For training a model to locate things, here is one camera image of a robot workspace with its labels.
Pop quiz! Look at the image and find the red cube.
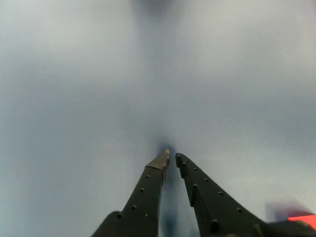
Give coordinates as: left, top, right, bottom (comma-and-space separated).
287, 214, 316, 223

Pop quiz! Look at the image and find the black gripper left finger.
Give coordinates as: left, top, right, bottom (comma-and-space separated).
91, 149, 171, 237

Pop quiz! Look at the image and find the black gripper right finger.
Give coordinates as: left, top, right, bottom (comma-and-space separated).
175, 153, 270, 237

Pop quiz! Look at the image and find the dark blue table mat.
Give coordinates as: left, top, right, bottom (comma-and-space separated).
0, 0, 316, 237

